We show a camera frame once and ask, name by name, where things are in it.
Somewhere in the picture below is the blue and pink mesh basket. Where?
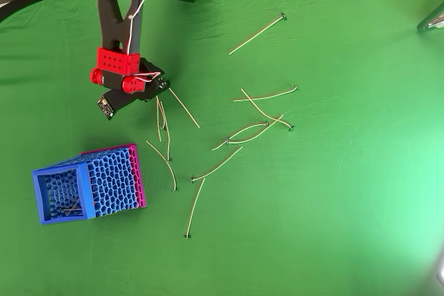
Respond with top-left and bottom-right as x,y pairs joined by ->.
31,142 -> 148,227

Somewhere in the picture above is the green cloth with black rim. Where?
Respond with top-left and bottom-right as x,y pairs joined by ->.
0,0 -> 444,296

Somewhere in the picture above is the chrome tube stand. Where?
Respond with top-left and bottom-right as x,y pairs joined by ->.
416,0 -> 444,33

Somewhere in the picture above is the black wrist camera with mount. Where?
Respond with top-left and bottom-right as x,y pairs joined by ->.
96,88 -> 150,122

